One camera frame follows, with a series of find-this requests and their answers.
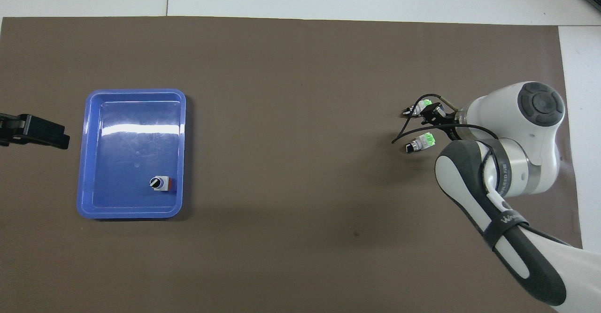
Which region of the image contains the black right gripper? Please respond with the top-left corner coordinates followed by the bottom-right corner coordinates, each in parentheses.
top-left (420, 102), bottom-right (464, 140)

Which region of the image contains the blue plastic tray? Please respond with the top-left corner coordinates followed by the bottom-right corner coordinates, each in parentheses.
top-left (77, 88), bottom-right (187, 220)

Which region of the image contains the brown table mat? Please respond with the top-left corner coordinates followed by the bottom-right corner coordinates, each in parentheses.
top-left (0, 16), bottom-right (591, 313)

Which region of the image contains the switch with red back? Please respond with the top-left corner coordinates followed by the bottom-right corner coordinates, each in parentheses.
top-left (149, 176), bottom-right (177, 192)

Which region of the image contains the black velcro strap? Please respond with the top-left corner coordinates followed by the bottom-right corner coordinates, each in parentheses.
top-left (484, 212), bottom-right (529, 251)

